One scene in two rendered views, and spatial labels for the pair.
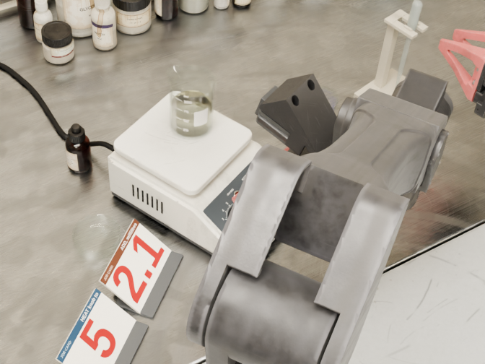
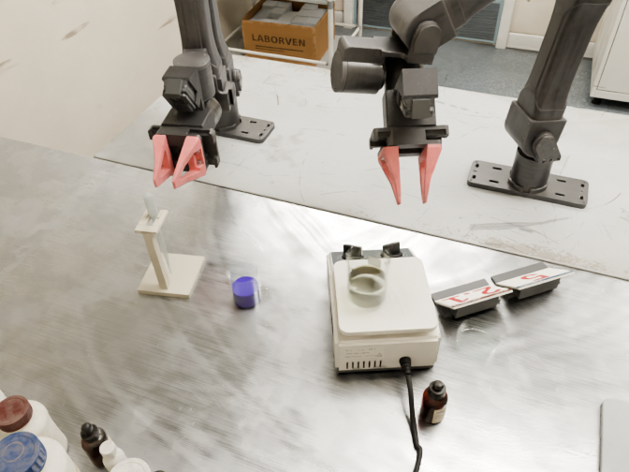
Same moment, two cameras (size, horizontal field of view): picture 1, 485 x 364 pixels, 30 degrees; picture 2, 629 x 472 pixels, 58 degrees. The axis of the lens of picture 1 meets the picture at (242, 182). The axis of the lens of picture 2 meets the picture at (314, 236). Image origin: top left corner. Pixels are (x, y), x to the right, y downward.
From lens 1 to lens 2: 114 cm
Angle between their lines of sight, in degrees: 75
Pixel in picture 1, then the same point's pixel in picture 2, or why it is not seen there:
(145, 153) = (421, 302)
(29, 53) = not seen: outside the picture
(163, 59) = (251, 457)
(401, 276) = (330, 205)
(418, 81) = (355, 43)
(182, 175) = (414, 270)
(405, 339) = (369, 187)
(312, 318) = not seen: outside the picture
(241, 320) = not seen: outside the picture
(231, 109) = (271, 360)
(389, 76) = (150, 286)
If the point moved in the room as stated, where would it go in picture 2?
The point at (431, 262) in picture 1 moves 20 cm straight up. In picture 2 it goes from (308, 199) to (303, 97)
